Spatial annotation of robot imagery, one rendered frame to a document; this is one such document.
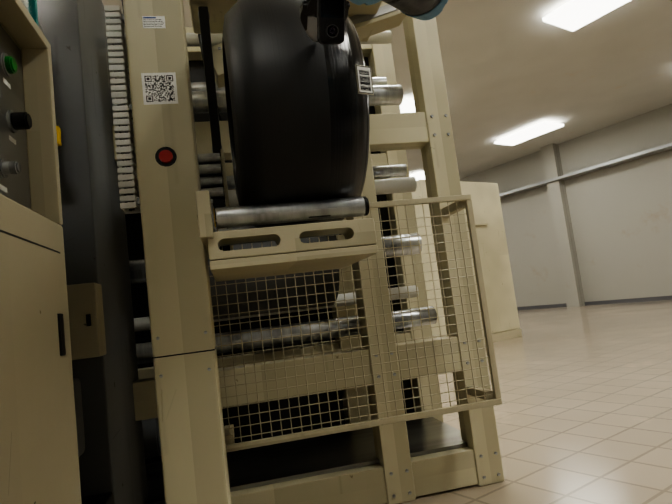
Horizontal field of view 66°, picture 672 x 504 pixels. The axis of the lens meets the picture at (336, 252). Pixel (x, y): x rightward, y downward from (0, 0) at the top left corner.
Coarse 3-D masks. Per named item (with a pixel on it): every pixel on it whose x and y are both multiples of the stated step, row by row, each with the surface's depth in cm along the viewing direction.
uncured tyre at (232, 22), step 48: (240, 0) 114; (288, 0) 113; (240, 48) 105; (288, 48) 104; (336, 48) 106; (240, 96) 104; (288, 96) 103; (336, 96) 105; (240, 144) 107; (288, 144) 106; (336, 144) 108; (240, 192) 118; (288, 192) 112; (336, 192) 115
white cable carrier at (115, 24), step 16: (112, 16) 118; (112, 32) 118; (112, 48) 117; (112, 64) 117; (112, 80) 116; (128, 80) 121; (112, 96) 116; (128, 96) 118; (128, 112) 116; (128, 128) 116; (128, 144) 116; (128, 160) 115; (128, 176) 115; (128, 192) 114; (128, 208) 114
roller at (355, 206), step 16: (224, 208) 110; (240, 208) 110; (256, 208) 111; (272, 208) 111; (288, 208) 112; (304, 208) 113; (320, 208) 113; (336, 208) 114; (352, 208) 115; (368, 208) 116; (224, 224) 110; (240, 224) 111; (256, 224) 112
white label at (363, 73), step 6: (360, 66) 108; (366, 66) 108; (360, 72) 108; (366, 72) 108; (360, 78) 107; (366, 78) 108; (360, 84) 107; (366, 84) 108; (372, 84) 109; (360, 90) 107; (366, 90) 108; (372, 90) 109
